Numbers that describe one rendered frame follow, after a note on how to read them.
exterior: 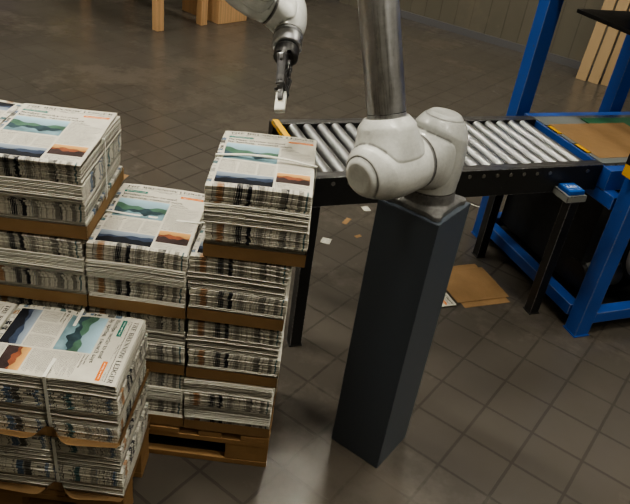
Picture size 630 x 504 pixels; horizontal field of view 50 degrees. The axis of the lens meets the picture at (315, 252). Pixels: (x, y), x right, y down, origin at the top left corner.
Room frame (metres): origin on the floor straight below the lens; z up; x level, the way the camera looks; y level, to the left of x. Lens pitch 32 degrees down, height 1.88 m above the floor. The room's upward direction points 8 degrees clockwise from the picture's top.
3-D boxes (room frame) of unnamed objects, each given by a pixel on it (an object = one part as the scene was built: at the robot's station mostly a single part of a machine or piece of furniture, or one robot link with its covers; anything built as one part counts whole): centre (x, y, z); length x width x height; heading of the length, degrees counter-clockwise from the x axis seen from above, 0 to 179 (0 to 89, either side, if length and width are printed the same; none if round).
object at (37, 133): (1.71, 0.78, 1.06); 0.37 x 0.29 x 0.01; 3
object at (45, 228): (1.72, 0.78, 0.86); 0.38 x 0.29 x 0.04; 3
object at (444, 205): (1.77, -0.31, 1.03); 0.22 x 0.18 x 0.06; 147
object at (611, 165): (3.12, -1.39, 0.75); 0.70 x 0.65 x 0.10; 114
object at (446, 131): (1.74, -0.29, 1.17); 0.18 x 0.16 x 0.22; 138
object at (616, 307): (3.12, -1.39, 0.38); 0.94 x 0.69 x 0.63; 24
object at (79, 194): (1.72, 0.78, 0.95); 0.38 x 0.29 x 0.23; 3
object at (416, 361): (1.75, -0.30, 0.50); 0.20 x 0.20 x 1.00; 57
